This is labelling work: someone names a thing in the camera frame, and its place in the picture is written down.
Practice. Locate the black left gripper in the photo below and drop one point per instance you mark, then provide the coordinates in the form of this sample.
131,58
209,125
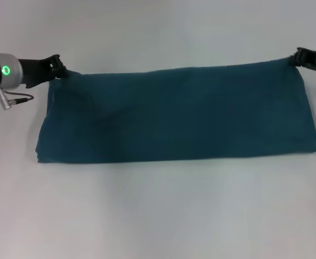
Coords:
35,70

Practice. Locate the blue t-shirt with FREE print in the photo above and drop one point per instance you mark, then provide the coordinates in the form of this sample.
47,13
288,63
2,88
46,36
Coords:
174,113

